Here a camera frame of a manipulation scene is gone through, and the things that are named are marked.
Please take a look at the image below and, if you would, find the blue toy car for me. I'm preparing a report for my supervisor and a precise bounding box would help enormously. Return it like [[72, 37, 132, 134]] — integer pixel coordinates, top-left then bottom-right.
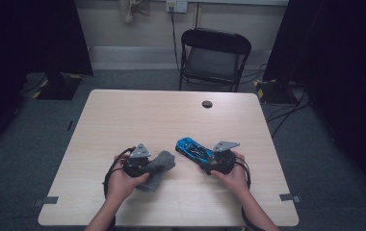
[[174, 137, 216, 169]]

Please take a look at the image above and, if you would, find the black curtain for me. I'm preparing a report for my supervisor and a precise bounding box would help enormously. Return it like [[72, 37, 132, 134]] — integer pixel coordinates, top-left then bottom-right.
[[262, 0, 366, 206], [0, 0, 94, 162]]

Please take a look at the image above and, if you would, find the person's right hand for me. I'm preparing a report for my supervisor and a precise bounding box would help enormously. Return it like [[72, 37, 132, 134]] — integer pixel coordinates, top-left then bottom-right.
[[210, 151, 251, 195]]

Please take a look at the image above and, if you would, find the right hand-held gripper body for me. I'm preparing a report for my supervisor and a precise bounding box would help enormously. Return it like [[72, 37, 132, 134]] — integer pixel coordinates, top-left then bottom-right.
[[207, 141, 241, 176]]

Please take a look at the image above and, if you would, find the person's left hand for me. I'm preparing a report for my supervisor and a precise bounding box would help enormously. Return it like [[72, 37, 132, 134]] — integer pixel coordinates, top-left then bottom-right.
[[105, 153, 150, 203]]

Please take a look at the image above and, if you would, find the hand-held gripper cable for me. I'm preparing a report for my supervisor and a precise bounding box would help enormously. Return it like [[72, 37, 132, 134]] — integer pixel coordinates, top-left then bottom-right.
[[102, 146, 138, 231], [234, 160, 266, 231]]

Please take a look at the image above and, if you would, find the beige hanging cloth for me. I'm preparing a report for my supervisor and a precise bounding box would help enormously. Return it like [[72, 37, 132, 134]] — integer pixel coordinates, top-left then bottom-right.
[[117, 0, 151, 24]]

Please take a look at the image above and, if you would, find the black floor cable bundle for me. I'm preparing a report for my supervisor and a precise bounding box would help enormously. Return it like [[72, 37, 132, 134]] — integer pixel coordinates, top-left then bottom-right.
[[265, 86, 312, 140]]

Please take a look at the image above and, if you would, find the thin upright pole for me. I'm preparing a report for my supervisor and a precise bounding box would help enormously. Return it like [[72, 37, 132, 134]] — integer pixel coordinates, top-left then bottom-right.
[[194, 2, 202, 29]]

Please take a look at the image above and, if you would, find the white wall socket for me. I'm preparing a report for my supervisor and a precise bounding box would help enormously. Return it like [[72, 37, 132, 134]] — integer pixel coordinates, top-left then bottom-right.
[[166, 0, 189, 13]]

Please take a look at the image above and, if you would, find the left hand-held gripper cable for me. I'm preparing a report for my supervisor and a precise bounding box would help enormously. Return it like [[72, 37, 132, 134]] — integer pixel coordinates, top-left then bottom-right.
[[102, 146, 138, 231]]

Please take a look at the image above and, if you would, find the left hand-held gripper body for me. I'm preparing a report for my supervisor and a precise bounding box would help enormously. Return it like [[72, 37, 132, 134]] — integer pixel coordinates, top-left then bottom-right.
[[121, 142, 152, 178]]

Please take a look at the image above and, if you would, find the grey sock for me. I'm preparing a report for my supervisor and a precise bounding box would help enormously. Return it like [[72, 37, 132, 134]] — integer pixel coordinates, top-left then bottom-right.
[[135, 150, 176, 193]]

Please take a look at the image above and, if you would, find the grey tape strip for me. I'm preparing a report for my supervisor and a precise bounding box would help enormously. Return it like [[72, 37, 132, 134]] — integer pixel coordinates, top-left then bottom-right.
[[33, 195, 60, 208], [278, 192, 301, 204]]

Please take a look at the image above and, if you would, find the black wall socket cable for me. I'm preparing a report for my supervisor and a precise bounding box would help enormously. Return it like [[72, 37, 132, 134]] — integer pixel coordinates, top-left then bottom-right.
[[170, 7, 182, 73]]

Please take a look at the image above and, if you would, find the black stand base yellow tape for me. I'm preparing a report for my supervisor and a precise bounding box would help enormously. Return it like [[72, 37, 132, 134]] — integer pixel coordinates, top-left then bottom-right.
[[252, 78, 299, 105], [31, 71, 85, 101]]

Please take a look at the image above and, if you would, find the right hand-held gripper cable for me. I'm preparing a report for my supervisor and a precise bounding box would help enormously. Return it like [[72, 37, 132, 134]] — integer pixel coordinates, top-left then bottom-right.
[[234, 160, 266, 231]]

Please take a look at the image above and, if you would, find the black folding chair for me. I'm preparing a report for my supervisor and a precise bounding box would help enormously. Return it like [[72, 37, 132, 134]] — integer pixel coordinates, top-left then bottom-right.
[[178, 27, 252, 93]]

